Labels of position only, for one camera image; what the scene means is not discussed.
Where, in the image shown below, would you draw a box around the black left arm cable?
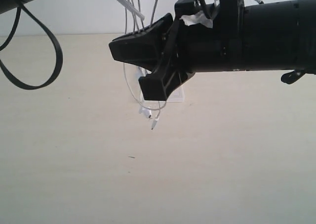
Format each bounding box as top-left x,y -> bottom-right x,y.
0,1 -> 63,90

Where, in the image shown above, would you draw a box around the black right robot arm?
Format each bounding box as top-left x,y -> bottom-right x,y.
109,0 -> 316,101

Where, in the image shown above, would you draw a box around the clear plastic box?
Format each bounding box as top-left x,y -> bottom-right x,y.
139,86 -> 185,103

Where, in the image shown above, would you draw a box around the white wired earphones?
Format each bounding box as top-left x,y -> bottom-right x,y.
111,0 -> 168,131

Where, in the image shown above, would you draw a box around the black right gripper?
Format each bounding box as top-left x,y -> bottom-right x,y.
109,0 -> 244,101

